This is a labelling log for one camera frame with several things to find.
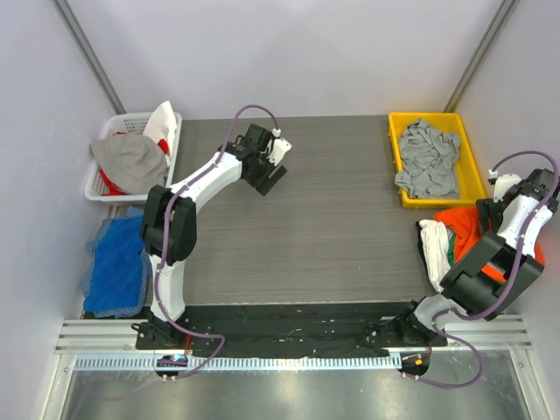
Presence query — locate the orange t shirt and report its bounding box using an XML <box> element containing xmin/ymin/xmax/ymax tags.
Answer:
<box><xmin>432</xmin><ymin>206</ymin><xmax>546</xmax><ymax>284</ymax></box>

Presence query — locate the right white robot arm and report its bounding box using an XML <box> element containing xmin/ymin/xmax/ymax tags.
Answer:
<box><xmin>388</xmin><ymin>169</ymin><xmax>559</xmax><ymax>346</ymax></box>

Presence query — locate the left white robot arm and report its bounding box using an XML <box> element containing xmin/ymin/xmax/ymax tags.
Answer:
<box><xmin>136</xmin><ymin>124</ymin><xmax>292</xmax><ymax>349</ymax></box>

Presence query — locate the green folded t shirt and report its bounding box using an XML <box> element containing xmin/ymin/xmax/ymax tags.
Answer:
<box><xmin>446</xmin><ymin>234</ymin><xmax>456</xmax><ymax>267</ymax></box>

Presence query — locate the white folded t shirt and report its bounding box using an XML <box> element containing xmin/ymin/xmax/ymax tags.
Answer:
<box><xmin>416</xmin><ymin>220</ymin><xmax>453</xmax><ymax>293</ymax></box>

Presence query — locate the grey shirt in yellow bin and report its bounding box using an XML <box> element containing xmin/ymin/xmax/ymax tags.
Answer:
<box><xmin>395</xmin><ymin>118</ymin><xmax>461</xmax><ymax>200</ymax></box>

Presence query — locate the white cloth in basket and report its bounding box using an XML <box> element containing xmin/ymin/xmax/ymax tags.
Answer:
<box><xmin>143</xmin><ymin>101</ymin><xmax>182</xmax><ymax>155</ymax></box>

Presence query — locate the beige grey shirt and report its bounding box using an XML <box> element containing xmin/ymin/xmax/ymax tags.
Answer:
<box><xmin>90</xmin><ymin>133</ymin><xmax>167</xmax><ymax>195</ymax></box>

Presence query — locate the red cloth in basket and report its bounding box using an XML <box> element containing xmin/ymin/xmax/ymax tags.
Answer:
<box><xmin>99</xmin><ymin>169</ymin><xmax>127</xmax><ymax>196</ymax></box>

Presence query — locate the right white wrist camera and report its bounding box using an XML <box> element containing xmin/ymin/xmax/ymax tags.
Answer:
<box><xmin>488</xmin><ymin>169</ymin><xmax>522</xmax><ymax>203</ymax></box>

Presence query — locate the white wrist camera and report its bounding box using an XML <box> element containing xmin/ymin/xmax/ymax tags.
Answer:
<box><xmin>268</xmin><ymin>129</ymin><xmax>292</xmax><ymax>166</ymax></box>
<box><xmin>488</xmin><ymin>169</ymin><xmax>522</xmax><ymax>203</ymax></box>

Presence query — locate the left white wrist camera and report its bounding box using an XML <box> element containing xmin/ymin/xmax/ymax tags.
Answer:
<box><xmin>268</xmin><ymin>129</ymin><xmax>292</xmax><ymax>166</ymax></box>

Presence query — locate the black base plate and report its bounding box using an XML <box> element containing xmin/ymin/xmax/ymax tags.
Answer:
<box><xmin>136</xmin><ymin>301</ymin><xmax>447</xmax><ymax>359</ymax></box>

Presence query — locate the aluminium rail frame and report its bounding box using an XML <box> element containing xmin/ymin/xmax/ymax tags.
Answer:
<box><xmin>41</xmin><ymin>305</ymin><xmax>550</xmax><ymax>419</ymax></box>

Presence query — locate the slotted cable duct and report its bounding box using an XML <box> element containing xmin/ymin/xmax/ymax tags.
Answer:
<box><xmin>74</xmin><ymin>353</ymin><xmax>402</xmax><ymax>372</ymax></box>

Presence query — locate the right corner metal post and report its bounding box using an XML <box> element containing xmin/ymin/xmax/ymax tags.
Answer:
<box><xmin>444</xmin><ymin>0</ymin><xmax>520</xmax><ymax>113</ymax></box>

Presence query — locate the corner metal post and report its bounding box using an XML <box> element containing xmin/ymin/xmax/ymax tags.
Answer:
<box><xmin>52</xmin><ymin>0</ymin><xmax>126</xmax><ymax>115</ymax></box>
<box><xmin>444</xmin><ymin>0</ymin><xmax>520</xmax><ymax>113</ymax></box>

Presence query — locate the left corner metal post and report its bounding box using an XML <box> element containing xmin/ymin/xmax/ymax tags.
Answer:
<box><xmin>52</xmin><ymin>0</ymin><xmax>126</xmax><ymax>115</ymax></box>

